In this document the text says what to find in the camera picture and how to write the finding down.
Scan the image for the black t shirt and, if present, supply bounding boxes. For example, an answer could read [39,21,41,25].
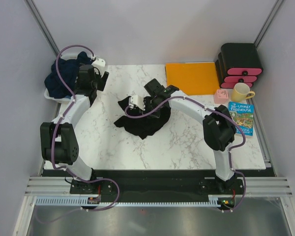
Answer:
[114,106,171,140]

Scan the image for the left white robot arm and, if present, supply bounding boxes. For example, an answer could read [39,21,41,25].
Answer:
[40,64,109,193]

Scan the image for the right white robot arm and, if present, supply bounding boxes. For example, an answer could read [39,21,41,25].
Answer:
[144,79,236,194]

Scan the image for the white laundry basket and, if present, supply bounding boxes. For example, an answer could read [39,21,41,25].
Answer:
[43,52,79,105]

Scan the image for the navy blue t shirt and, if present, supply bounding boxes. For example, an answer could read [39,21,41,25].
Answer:
[44,52,93,99]

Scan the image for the orange folder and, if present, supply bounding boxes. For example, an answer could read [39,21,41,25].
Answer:
[165,62,220,95]

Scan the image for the pink toy block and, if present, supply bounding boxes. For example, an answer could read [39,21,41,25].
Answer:
[213,89,229,104]

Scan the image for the yellow mug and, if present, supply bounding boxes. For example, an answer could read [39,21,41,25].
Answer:
[231,83,256,103]

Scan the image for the blue children's book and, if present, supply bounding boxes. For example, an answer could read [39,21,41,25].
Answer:
[228,102,254,136]

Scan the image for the black pink drawer unit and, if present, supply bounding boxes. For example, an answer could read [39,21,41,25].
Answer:
[215,43,264,89]

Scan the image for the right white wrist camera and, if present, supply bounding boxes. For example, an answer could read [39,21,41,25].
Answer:
[128,95,146,111]

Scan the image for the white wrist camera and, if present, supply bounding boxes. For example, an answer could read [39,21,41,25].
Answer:
[91,57,106,75]
[128,95,146,111]

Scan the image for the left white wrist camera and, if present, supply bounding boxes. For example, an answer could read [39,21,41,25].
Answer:
[91,57,106,75]

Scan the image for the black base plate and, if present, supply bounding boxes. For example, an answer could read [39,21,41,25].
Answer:
[70,170,244,202]

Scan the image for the white slotted cable duct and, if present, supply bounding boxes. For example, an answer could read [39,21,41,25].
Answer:
[35,194,236,207]

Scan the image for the aluminium frame rail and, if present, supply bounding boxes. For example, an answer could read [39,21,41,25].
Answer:
[26,177,293,197]

